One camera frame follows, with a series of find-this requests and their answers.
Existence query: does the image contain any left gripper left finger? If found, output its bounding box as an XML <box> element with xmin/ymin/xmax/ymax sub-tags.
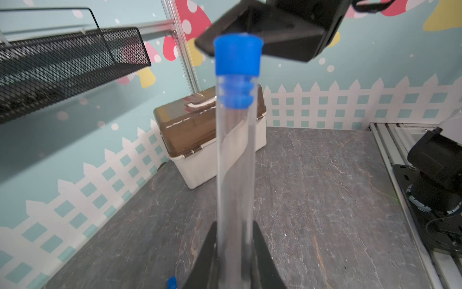
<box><xmin>183</xmin><ymin>222</ymin><xmax>218</xmax><ymax>289</ymax></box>

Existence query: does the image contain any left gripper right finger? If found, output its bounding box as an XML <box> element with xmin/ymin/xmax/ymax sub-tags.
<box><xmin>251</xmin><ymin>221</ymin><xmax>286</xmax><ymax>289</ymax></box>

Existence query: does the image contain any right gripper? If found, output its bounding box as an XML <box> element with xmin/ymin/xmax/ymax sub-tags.
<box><xmin>195</xmin><ymin>0</ymin><xmax>352</xmax><ymax>62</ymax></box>

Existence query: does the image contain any blue stopper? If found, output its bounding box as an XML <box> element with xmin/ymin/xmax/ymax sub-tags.
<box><xmin>214</xmin><ymin>34</ymin><xmax>263</xmax><ymax>110</ymax></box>
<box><xmin>167</xmin><ymin>276</ymin><xmax>178</xmax><ymax>289</ymax></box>

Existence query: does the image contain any clear test tube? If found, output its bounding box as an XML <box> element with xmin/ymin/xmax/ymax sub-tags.
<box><xmin>216</xmin><ymin>75</ymin><xmax>257</xmax><ymax>289</ymax></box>

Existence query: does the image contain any brown lid storage box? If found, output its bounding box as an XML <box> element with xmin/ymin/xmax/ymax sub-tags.
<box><xmin>153</xmin><ymin>85</ymin><xmax>268</xmax><ymax>190</ymax></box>

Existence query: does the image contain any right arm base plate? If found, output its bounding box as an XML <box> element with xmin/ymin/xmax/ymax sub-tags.
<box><xmin>393</xmin><ymin>164</ymin><xmax>462</xmax><ymax>254</ymax></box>

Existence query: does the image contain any black wire mesh basket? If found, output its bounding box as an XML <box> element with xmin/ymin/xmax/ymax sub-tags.
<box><xmin>1</xmin><ymin>27</ymin><xmax>151</xmax><ymax>124</ymax></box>

